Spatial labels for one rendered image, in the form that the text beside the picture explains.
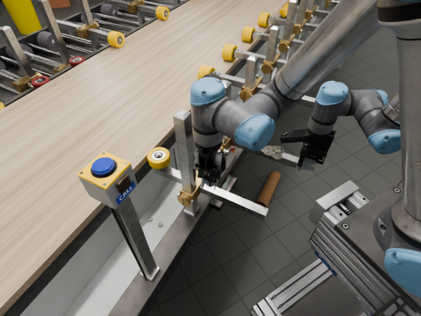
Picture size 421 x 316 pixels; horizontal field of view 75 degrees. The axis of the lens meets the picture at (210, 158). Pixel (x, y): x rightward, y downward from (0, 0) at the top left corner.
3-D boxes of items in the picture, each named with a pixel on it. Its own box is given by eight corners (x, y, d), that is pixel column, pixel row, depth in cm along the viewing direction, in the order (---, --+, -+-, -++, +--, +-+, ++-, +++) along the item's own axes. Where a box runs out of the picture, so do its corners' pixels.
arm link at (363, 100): (386, 129, 78) (348, 129, 78) (370, 105, 85) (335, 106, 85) (400, 106, 72) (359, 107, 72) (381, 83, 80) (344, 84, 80)
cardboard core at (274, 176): (281, 173, 197) (267, 204, 179) (279, 180, 203) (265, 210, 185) (271, 169, 200) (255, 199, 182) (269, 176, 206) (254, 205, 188)
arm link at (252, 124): (289, 104, 54) (245, 84, 60) (256, 131, 49) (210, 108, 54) (282, 133, 60) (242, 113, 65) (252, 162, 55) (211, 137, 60)
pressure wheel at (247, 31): (254, 24, 152) (249, 36, 151) (256, 34, 159) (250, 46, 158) (245, 22, 154) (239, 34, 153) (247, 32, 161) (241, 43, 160)
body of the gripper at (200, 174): (192, 182, 74) (190, 151, 65) (197, 159, 80) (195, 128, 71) (220, 185, 73) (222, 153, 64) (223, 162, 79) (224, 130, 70)
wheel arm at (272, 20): (346, 35, 157) (348, 29, 154) (344, 37, 155) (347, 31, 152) (264, 20, 173) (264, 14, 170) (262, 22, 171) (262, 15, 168)
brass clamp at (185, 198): (210, 182, 101) (210, 173, 97) (191, 209, 93) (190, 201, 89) (195, 175, 103) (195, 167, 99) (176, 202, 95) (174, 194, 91)
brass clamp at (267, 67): (280, 63, 137) (282, 53, 133) (271, 75, 129) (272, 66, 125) (268, 60, 139) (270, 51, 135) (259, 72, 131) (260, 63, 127)
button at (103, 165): (120, 167, 51) (118, 160, 50) (105, 181, 49) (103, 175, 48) (104, 159, 53) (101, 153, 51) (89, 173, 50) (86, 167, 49)
